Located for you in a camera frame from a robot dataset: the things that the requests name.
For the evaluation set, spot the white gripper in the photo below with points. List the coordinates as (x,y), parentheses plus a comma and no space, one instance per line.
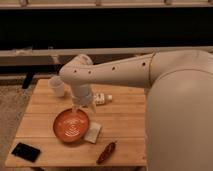
(82,95)

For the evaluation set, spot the red chili pepper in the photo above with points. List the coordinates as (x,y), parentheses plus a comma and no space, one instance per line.
(106,153)

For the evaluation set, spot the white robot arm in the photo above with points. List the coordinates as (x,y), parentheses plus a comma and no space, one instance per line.
(179,106)

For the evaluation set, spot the white sponge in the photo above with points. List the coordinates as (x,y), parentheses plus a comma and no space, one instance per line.
(93,132)

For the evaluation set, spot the small white bottle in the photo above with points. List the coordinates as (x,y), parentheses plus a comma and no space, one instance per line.
(102,99)

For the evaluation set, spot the orange bowl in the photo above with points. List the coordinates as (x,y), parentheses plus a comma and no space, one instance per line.
(70,126)

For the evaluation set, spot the white plastic cup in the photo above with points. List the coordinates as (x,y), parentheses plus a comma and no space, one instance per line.
(57,86)

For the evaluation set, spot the wooden table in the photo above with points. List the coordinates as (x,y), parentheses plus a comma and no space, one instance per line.
(122,122)

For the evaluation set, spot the black phone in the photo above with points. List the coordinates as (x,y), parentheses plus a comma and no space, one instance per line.
(26,152)

